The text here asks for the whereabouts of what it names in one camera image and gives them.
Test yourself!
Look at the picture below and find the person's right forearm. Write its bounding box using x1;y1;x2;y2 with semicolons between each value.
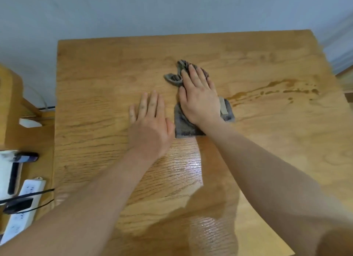
197;119;353;256

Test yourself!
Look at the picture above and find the black handheld device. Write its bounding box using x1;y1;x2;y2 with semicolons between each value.
13;152;39;163

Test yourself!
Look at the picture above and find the small white block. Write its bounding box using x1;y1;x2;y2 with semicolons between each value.
18;118;43;128

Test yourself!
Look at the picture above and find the white box device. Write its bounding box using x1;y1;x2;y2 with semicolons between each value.
0;150;24;202

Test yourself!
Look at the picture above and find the person's left forearm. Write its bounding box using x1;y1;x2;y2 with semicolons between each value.
0;148;164;256

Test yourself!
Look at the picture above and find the black power plug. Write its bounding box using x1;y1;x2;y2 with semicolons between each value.
2;198;34;215

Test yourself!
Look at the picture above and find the person's left hand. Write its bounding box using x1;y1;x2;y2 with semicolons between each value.
127;90;176;160

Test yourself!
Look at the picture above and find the person's right hand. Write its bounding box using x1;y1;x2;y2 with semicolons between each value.
178;64;225;127

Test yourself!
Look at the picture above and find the grey cleaning cloth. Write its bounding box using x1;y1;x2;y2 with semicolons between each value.
163;60;236;139

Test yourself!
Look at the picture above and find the white power strip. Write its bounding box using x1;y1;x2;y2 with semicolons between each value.
0;177;47;246

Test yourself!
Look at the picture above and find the black cable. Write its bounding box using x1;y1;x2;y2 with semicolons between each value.
0;188;55;213

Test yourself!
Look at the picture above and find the brown liquid spill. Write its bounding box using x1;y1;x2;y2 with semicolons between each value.
226;79;320;107

